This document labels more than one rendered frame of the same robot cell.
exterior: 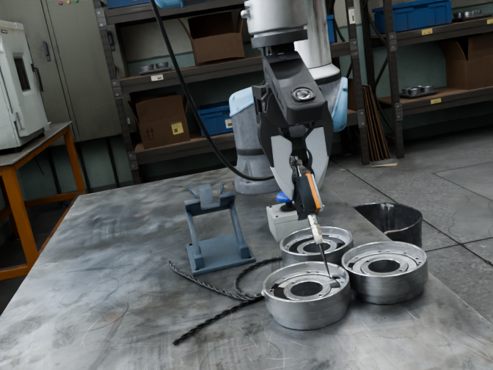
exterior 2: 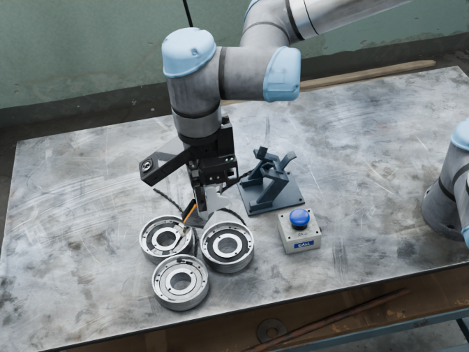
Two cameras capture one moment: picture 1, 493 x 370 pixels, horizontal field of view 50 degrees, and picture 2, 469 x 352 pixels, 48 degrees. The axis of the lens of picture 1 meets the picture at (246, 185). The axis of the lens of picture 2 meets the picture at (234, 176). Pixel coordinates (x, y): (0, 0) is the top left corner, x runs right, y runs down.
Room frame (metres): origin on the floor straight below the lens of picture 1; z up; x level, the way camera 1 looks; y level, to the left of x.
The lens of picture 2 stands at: (0.71, -0.71, 1.66)
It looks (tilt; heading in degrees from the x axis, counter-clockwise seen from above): 46 degrees down; 88
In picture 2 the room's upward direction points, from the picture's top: 5 degrees counter-clockwise
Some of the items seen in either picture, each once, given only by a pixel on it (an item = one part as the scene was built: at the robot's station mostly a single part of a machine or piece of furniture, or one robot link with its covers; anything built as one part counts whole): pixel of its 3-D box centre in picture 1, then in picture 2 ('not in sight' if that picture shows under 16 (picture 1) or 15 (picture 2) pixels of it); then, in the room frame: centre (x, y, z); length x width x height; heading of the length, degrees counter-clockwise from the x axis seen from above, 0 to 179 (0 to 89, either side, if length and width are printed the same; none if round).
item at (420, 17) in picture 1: (411, 16); not in sight; (4.48, -1.58, 1.11); 0.52 x 0.38 x 0.22; 96
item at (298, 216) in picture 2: (289, 205); (299, 222); (0.85, -0.07, 0.85); 0.04 x 0.04 x 0.05
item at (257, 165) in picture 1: (263, 164); (465, 197); (1.19, -0.05, 0.85); 0.15 x 0.15 x 0.10
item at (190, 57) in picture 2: not in sight; (193, 72); (0.68, -0.07, 1.23); 0.09 x 0.08 x 0.11; 167
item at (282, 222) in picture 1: (290, 218); (301, 230); (0.85, -0.07, 0.82); 0.08 x 0.07 x 0.05; 6
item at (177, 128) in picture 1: (162, 119); not in sight; (4.24, 0.58, 0.64); 0.49 x 0.40 x 0.37; 101
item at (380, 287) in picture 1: (384, 271); (181, 283); (0.61, -0.16, 0.82); 0.10 x 0.10 x 0.04
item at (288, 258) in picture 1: (317, 252); (227, 248); (0.70, -0.09, 0.82); 0.10 x 0.10 x 0.04
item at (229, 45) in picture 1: (214, 37); not in sight; (4.30, 0.06, 1.19); 0.52 x 0.42 x 0.38; 96
